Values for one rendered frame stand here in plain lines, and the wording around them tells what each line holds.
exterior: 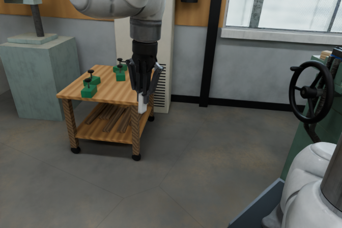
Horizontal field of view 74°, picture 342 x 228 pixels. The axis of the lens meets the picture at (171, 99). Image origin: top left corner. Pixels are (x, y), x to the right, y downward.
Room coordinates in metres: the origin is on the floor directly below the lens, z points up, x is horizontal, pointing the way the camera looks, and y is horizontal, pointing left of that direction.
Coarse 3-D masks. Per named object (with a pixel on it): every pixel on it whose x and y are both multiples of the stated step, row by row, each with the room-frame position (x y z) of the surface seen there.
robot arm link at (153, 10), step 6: (150, 0) 0.60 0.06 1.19; (156, 0) 0.62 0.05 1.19; (162, 0) 0.65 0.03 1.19; (150, 6) 0.61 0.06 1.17; (156, 6) 0.62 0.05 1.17; (162, 6) 0.65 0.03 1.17; (144, 12) 0.60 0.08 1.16; (150, 12) 0.62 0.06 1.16; (156, 12) 0.63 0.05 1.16; (162, 12) 0.66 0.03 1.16; (132, 18) 0.64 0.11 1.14; (138, 18) 0.63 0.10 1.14; (144, 18) 0.63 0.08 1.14; (150, 18) 0.63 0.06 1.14; (156, 18) 0.64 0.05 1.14
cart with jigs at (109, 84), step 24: (96, 72) 1.80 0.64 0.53; (120, 72) 1.69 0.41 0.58; (72, 96) 1.35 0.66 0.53; (96, 96) 1.36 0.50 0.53; (120, 96) 1.38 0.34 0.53; (72, 120) 1.39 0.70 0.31; (96, 120) 1.60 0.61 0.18; (120, 120) 1.62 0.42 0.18; (144, 120) 1.64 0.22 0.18; (72, 144) 1.37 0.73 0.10
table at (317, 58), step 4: (312, 56) 1.27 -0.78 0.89; (316, 56) 1.25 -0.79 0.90; (316, 60) 1.23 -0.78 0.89; (320, 60) 1.20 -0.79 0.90; (324, 60) 1.19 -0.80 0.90; (316, 68) 1.21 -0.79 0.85; (316, 76) 1.06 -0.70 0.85; (336, 84) 0.92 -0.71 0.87; (336, 88) 0.92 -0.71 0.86; (340, 88) 0.90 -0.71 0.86; (340, 92) 0.89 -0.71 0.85
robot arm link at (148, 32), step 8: (136, 24) 0.63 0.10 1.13; (144, 24) 0.63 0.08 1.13; (152, 24) 0.63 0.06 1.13; (160, 24) 0.66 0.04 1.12; (136, 32) 0.63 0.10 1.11; (144, 32) 0.63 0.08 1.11; (152, 32) 0.63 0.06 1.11; (160, 32) 0.66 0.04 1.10; (136, 40) 0.65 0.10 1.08; (144, 40) 0.63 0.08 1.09; (152, 40) 0.63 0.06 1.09
